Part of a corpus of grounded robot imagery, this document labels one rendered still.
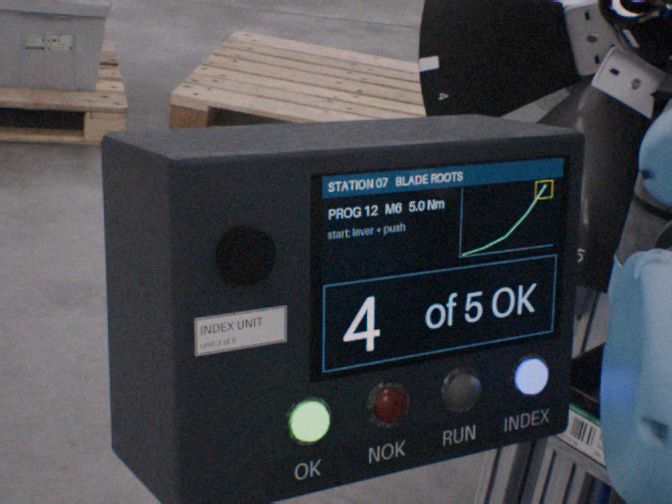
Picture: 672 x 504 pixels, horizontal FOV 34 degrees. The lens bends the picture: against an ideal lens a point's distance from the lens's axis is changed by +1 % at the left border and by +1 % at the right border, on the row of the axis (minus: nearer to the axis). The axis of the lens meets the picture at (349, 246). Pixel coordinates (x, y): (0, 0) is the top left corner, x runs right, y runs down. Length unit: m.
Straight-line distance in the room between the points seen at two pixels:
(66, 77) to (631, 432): 3.61
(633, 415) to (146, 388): 0.25
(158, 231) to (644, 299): 0.23
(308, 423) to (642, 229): 0.44
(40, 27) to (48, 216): 0.80
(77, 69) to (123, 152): 3.40
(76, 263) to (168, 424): 2.57
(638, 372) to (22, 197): 3.13
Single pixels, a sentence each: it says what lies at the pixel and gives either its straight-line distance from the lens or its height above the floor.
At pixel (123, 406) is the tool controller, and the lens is 0.63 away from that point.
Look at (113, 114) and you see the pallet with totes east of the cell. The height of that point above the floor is 0.12.
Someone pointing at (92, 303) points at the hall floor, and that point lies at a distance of 2.94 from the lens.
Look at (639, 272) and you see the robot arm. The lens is 0.50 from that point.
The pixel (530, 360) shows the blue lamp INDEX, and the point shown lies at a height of 1.13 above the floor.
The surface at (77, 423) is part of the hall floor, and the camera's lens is 2.49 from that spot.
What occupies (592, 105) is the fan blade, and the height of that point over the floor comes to 1.09.
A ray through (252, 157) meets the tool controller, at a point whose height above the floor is 1.25.
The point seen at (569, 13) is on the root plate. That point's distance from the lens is 1.45.
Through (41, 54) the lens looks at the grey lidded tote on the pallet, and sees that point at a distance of 3.96.
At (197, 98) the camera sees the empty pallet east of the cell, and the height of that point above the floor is 0.14.
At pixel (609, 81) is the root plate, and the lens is 1.35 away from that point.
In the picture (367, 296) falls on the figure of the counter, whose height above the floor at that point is 1.18.
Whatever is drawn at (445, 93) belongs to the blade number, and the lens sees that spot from 1.53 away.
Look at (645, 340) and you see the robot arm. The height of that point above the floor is 1.24.
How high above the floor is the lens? 1.45
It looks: 25 degrees down
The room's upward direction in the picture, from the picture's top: 9 degrees clockwise
